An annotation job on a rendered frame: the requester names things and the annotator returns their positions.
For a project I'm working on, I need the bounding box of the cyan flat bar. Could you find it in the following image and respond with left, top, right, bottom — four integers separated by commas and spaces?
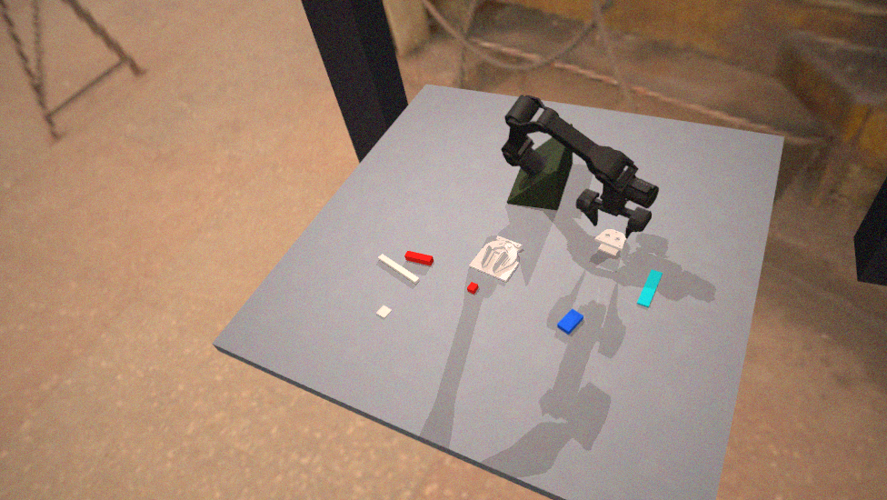
637, 270, 663, 307

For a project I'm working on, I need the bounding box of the white flat bar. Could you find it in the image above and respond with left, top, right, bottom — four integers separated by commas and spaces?
378, 254, 420, 284

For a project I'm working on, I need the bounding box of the blue rectangular block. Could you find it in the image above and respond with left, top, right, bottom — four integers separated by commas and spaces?
558, 309, 583, 335

